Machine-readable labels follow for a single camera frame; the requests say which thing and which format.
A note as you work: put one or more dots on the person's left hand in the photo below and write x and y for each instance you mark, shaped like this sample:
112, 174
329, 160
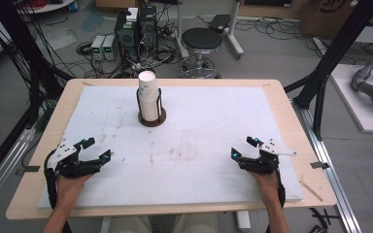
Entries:
66, 189

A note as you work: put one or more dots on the grey power supply unit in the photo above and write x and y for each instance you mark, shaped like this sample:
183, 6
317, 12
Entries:
97, 47
109, 47

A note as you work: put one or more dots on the white foam mat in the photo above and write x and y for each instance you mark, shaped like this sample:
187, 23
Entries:
191, 123

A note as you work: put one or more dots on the black metal frame post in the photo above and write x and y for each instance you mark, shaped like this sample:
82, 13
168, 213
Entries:
19, 42
343, 42

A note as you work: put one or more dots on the black floor bracket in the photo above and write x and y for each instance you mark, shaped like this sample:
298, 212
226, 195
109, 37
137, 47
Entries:
320, 223

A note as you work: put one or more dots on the white metal stand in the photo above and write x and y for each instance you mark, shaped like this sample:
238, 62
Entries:
232, 32

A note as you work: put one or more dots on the flat black device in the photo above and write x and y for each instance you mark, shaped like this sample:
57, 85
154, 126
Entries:
219, 22

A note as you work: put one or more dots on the brown cardboard box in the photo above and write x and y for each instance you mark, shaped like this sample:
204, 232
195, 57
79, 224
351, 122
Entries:
317, 19

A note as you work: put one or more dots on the black round stool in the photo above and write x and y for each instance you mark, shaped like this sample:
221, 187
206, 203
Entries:
201, 38

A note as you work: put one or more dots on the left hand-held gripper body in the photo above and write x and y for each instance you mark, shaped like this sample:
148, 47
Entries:
63, 152

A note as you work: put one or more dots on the person's right hand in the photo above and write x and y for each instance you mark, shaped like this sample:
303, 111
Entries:
268, 186

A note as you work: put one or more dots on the small white box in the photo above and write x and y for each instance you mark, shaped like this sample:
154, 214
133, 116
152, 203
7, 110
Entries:
132, 14

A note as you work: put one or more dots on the white round table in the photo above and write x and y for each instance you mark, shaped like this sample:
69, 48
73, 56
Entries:
55, 7

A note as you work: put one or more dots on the light wooden table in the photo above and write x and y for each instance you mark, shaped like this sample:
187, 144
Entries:
280, 106

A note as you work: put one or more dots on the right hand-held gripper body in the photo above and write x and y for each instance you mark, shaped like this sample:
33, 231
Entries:
262, 163

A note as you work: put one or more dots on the black tape piece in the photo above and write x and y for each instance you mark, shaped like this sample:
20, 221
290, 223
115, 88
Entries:
320, 165
32, 168

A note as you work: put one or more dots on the thin wooden stick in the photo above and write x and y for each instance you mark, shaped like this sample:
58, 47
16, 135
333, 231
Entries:
311, 191

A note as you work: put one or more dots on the black computer tower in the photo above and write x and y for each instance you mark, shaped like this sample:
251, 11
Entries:
125, 35
148, 29

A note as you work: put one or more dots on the white table foot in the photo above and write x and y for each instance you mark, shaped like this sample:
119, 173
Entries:
243, 221

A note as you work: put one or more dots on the stack of paper cups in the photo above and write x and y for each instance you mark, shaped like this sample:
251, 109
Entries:
149, 106

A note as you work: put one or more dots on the white platform board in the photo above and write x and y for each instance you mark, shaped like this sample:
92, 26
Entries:
353, 106

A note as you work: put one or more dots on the aluminium floor rail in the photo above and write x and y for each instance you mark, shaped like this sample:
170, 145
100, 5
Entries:
338, 194
4, 176

